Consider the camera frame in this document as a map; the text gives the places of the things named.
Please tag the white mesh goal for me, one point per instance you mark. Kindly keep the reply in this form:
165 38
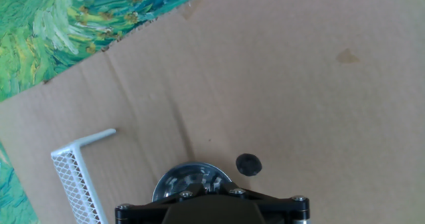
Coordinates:
74 184

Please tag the black round dot marker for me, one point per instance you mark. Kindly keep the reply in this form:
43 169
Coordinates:
249 165

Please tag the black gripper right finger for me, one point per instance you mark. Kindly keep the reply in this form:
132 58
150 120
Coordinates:
282 204

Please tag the brown cardboard sheet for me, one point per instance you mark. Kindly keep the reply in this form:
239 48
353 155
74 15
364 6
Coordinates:
265 84

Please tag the painted landscape tablecloth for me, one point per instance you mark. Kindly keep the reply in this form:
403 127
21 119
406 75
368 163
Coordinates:
50 24

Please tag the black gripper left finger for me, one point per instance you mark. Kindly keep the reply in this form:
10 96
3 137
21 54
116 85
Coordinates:
149 204

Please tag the round stainless steel plate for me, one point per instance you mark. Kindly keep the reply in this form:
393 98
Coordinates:
179 180

